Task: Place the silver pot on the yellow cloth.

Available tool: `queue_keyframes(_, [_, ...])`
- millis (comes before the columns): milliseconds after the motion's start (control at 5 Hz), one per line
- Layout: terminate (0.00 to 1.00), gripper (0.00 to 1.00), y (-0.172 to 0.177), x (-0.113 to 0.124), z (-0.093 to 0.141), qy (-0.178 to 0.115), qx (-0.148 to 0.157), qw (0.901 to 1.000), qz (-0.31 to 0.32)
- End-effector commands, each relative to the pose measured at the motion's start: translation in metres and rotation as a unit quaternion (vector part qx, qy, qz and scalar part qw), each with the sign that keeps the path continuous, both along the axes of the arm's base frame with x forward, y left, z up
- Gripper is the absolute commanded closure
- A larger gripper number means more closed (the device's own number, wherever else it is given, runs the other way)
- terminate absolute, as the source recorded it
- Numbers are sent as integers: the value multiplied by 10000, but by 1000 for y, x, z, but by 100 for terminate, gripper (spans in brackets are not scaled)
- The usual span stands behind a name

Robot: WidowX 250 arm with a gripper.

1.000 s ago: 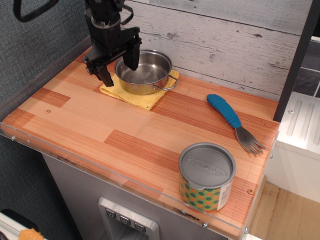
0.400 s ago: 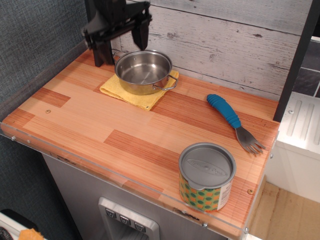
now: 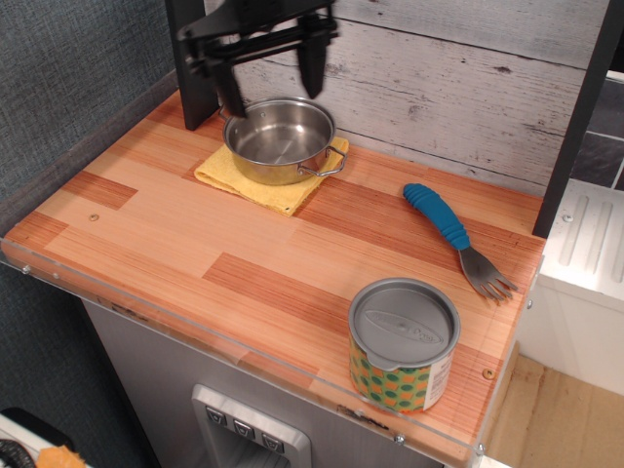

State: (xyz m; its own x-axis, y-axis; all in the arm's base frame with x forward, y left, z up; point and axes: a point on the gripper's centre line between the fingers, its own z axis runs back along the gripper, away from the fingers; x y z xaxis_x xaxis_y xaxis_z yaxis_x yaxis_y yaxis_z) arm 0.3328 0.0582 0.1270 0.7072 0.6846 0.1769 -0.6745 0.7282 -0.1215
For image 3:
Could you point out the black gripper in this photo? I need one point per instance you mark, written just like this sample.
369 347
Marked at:
237 32

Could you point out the small stainless steel pot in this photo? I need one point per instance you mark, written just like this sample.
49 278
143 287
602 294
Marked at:
283 141

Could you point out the yellow folded towel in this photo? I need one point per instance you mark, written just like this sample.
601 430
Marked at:
219 171

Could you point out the patterned can with grey lid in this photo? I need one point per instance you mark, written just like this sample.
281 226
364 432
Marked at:
402 336

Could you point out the clear acrylic edge guard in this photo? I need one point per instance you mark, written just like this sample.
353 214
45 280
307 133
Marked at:
276 311

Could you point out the grey toy fridge cabinet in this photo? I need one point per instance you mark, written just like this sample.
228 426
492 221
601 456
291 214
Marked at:
197 410

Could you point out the white toy sink unit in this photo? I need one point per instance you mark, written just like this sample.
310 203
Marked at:
573 319

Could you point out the orange object at corner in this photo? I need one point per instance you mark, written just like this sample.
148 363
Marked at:
59 457

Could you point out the blue handled metal fork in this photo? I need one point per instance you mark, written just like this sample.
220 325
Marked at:
480 273

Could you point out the dark right frame post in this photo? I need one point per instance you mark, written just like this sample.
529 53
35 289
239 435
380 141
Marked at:
590 90

